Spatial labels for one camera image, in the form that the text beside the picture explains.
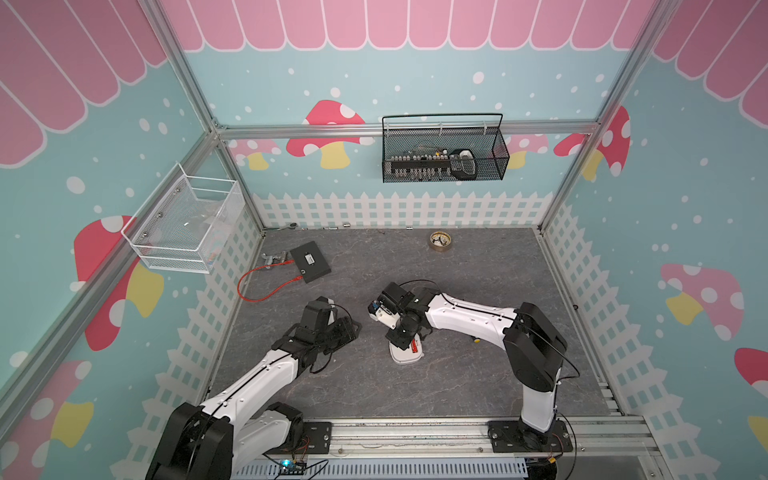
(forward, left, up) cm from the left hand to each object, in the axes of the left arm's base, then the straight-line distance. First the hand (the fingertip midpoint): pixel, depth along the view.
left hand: (357, 333), depth 85 cm
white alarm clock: (-4, -16, -3) cm, 17 cm away
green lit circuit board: (-31, +14, -9) cm, 35 cm away
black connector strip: (+41, -17, +28) cm, 52 cm away
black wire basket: (+48, -36, +28) cm, 66 cm away
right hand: (0, -12, -2) cm, 12 cm away
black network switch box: (+30, +20, -5) cm, 37 cm away
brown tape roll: (+41, -28, -6) cm, 50 cm away
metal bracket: (+31, +35, -5) cm, 47 cm away
